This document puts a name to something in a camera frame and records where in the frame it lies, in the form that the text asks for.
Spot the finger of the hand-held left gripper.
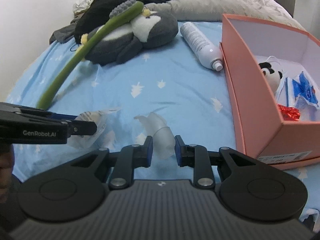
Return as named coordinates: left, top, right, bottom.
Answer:
left=66, top=120, right=98, bottom=137
left=15, top=106, right=78, bottom=121

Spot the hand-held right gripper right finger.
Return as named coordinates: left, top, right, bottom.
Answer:
left=174, top=135, right=258, bottom=190

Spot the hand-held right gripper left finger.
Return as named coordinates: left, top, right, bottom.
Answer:
left=71, top=135, right=154, bottom=190

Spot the clear printed plastic packet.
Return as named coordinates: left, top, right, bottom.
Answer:
left=67, top=107, right=123, bottom=148

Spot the frosted clear plastic wrapper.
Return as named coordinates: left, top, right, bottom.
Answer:
left=133, top=112, right=175, bottom=161

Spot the green long-handled grey-head brush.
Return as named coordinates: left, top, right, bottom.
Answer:
left=36, top=0, right=145, bottom=111

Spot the pink cardboard box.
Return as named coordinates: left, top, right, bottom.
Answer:
left=219, top=13, right=320, bottom=170

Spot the red foil wrapper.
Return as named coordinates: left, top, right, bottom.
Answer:
left=277, top=103, right=301, bottom=122

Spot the small panda plush toy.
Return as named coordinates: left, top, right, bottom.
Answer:
left=258, top=56, right=285, bottom=91

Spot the blue white snack packet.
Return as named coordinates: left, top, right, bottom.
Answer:
left=291, top=71, right=320, bottom=110

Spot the bed with blue sheet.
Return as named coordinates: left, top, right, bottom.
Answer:
left=5, top=19, right=320, bottom=227

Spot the dark grey cloth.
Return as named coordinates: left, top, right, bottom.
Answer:
left=49, top=17, right=81, bottom=45

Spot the white spray can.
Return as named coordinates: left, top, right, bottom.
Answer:
left=180, top=22, right=224, bottom=72

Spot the white crumpled cloth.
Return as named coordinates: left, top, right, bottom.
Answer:
left=72, top=0, right=95, bottom=15

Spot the grey penguin plush toy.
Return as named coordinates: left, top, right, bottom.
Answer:
left=80, top=8, right=179, bottom=67

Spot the black jacket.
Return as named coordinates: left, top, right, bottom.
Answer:
left=74, top=0, right=187, bottom=41

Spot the light grey duvet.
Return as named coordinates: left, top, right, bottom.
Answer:
left=143, top=0, right=302, bottom=31

